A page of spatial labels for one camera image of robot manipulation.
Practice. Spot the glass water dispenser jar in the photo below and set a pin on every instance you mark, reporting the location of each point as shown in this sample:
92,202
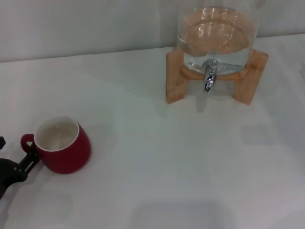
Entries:
214,35

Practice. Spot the chrome faucet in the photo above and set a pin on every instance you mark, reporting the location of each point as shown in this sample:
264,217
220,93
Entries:
209,81

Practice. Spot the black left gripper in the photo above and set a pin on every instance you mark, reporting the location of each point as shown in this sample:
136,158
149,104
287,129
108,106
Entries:
8,174

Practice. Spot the wooden dispenser stand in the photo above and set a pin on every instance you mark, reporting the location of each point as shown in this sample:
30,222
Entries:
175,78

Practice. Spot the red ceramic cup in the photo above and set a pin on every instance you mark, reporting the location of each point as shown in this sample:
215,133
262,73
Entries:
69,155

